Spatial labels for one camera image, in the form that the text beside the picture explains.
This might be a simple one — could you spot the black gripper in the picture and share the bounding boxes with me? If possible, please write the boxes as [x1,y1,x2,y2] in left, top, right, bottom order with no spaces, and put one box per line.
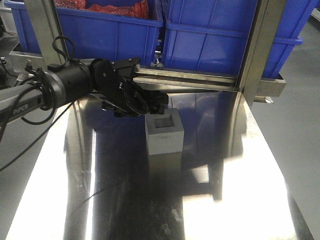
[93,57,168,118]

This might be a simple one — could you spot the gray square foam base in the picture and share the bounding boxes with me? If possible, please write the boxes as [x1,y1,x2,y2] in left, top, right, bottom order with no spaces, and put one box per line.
[145,108,185,156]

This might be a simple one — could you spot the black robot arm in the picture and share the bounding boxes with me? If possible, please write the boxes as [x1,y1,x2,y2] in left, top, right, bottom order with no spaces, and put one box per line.
[0,57,169,125]

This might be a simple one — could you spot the right blue plastic bin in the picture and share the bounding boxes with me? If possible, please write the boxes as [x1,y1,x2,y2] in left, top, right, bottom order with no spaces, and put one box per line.
[162,0,320,79]

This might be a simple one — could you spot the blue plastic bin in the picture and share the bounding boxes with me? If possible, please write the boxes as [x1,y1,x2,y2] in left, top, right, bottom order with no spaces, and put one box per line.
[4,0,164,66]
[162,0,320,79]

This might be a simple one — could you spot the left blue plastic bin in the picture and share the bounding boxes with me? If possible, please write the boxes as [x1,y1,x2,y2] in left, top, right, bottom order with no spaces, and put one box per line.
[4,0,164,66]

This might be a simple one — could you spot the red mesh material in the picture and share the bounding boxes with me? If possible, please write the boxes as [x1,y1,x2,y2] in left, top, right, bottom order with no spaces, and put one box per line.
[54,0,150,19]

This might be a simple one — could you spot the stainless steel rack frame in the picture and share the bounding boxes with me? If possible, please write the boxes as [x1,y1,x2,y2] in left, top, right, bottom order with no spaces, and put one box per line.
[9,0,286,106]

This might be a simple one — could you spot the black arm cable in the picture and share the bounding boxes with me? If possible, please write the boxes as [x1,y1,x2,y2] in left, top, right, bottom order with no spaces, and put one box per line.
[0,36,76,173]

